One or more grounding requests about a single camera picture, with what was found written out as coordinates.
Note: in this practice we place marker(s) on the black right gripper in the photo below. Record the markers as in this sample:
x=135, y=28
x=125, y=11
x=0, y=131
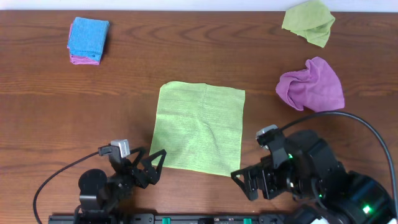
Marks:
x=261, y=178

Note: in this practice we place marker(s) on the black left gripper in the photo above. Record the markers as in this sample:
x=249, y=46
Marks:
x=134, y=173

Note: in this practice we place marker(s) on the light green cloth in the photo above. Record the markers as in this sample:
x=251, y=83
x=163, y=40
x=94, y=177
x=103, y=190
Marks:
x=200, y=126

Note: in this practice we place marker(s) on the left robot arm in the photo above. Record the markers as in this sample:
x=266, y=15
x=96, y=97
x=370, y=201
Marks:
x=100, y=195

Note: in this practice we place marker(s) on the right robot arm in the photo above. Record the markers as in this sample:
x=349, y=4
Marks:
x=304, y=165

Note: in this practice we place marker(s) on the crumpled purple cloth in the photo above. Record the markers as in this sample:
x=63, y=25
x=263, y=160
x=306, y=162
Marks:
x=316, y=87

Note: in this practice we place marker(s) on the folded pink cloth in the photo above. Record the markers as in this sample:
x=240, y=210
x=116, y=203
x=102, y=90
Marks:
x=91, y=60

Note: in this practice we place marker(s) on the folded blue cloth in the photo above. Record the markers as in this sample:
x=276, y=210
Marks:
x=84, y=34

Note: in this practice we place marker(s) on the crumpled olive green cloth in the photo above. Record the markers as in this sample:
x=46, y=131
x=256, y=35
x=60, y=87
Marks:
x=311, y=20

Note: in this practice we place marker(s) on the black mounting rail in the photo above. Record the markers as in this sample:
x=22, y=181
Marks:
x=148, y=218

